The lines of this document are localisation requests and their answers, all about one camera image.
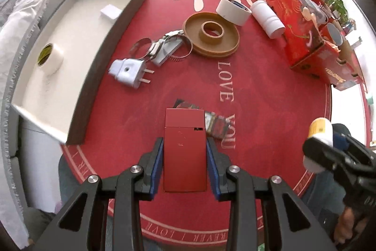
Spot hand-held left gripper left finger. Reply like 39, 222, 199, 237
35, 137, 164, 251

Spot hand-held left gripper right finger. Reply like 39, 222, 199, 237
206, 137, 339, 251

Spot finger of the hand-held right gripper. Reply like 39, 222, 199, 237
333, 124, 354, 149
302, 136, 351, 173

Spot white and yellow small bottle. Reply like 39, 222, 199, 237
304, 117, 334, 173

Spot red rectangular box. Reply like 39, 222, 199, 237
163, 108, 208, 193

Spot white rectangular block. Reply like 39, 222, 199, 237
100, 5, 121, 21
152, 39, 180, 66

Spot white tray with dark sides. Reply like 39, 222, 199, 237
10, 0, 149, 146

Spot person's right hand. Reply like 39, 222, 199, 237
334, 205, 358, 245

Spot patterned small packet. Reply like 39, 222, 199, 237
173, 99, 232, 140

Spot red printed tablecloth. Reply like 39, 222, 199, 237
60, 0, 376, 251

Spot person's blue trousers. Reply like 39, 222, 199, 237
57, 151, 347, 251

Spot white power adapter plug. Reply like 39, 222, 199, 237
109, 58, 155, 90

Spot red gift box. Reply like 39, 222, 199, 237
260, 0, 368, 91

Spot brown cardboard tube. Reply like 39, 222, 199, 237
326, 22, 353, 60

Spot brown plastic spool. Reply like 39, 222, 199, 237
183, 12, 240, 58

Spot green potted plant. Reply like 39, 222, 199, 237
319, 0, 349, 25

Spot white plastic bottle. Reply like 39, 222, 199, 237
251, 0, 286, 39

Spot white tape roll yellow core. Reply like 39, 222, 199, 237
35, 44, 63, 75

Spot wide white tape roll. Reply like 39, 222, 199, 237
216, 0, 251, 26

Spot white blanket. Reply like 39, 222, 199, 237
0, 0, 89, 248

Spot large metal hose clamp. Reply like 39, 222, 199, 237
160, 33, 193, 62

